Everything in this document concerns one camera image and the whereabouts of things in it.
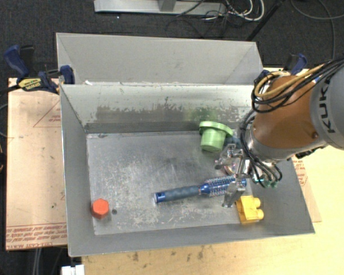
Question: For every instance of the yellow toy building block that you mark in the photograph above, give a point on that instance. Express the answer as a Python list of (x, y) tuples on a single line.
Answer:
[(250, 211)]

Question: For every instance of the brown cardboard board red print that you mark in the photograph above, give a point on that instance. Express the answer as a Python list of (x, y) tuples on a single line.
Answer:
[(34, 165)]

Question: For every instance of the green plastic toy bolt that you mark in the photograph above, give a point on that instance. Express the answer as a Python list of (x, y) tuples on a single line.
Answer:
[(213, 139)]

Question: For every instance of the blue hairbrush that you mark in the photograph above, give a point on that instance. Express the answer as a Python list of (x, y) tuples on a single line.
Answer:
[(183, 193)]

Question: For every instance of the orange hexagonal block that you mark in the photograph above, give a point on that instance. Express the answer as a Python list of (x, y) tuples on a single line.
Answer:
[(100, 208)]

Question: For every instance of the grey metal bin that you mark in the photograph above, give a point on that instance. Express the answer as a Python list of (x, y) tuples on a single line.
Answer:
[(149, 165)]

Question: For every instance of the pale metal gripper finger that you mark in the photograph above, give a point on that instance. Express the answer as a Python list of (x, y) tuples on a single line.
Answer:
[(226, 155), (234, 189)]

